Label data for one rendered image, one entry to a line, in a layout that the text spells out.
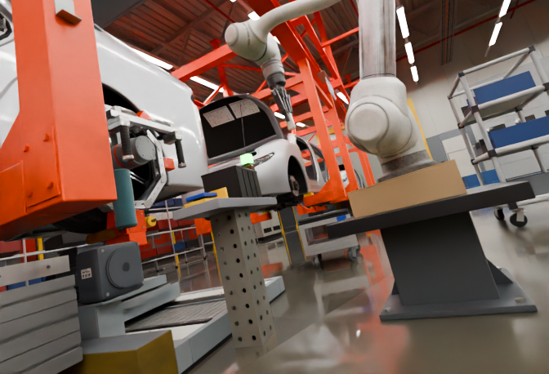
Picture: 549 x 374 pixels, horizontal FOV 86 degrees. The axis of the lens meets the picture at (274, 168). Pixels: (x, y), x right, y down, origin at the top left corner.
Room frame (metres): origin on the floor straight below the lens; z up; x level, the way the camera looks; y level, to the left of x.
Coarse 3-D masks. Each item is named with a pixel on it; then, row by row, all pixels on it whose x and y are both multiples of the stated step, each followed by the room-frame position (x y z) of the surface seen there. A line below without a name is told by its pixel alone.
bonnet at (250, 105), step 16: (240, 96) 4.25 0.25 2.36; (208, 112) 4.52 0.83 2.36; (224, 112) 4.52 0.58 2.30; (240, 112) 4.51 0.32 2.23; (256, 112) 4.50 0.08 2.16; (272, 112) 4.46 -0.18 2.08; (208, 128) 4.80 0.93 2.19; (224, 128) 4.78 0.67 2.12; (240, 128) 4.74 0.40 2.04; (256, 128) 4.70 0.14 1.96; (272, 128) 4.65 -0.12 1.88; (208, 144) 5.02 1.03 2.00; (224, 144) 4.97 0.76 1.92; (240, 144) 4.92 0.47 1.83; (256, 144) 4.85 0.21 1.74; (208, 160) 5.18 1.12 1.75; (224, 160) 5.17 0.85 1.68
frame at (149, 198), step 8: (136, 128) 1.59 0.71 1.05; (152, 136) 1.63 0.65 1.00; (160, 152) 1.67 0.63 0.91; (152, 160) 1.67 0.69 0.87; (160, 160) 1.66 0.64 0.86; (152, 168) 1.67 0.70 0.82; (160, 168) 1.65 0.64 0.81; (160, 176) 1.65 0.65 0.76; (152, 184) 1.64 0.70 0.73; (160, 184) 1.64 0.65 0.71; (152, 192) 1.57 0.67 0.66; (144, 200) 1.54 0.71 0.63; (152, 200) 1.56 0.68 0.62; (104, 208) 1.33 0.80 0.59; (112, 208) 1.33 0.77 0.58; (136, 208) 1.46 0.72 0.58; (144, 208) 1.52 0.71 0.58
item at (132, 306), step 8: (152, 288) 1.59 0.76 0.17; (160, 288) 1.55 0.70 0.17; (168, 288) 1.60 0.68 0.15; (176, 288) 1.66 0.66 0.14; (136, 296) 1.48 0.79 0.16; (144, 296) 1.45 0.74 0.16; (152, 296) 1.50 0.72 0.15; (160, 296) 1.54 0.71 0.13; (168, 296) 1.59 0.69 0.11; (176, 296) 1.65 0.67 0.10; (128, 304) 1.37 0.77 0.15; (136, 304) 1.41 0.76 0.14; (144, 304) 1.45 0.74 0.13; (152, 304) 1.49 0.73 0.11; (160, 304) 1.54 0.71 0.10; (128, 312) 1.37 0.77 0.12; (136, 312) 1.41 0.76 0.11; (144, 312) 1.44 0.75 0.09
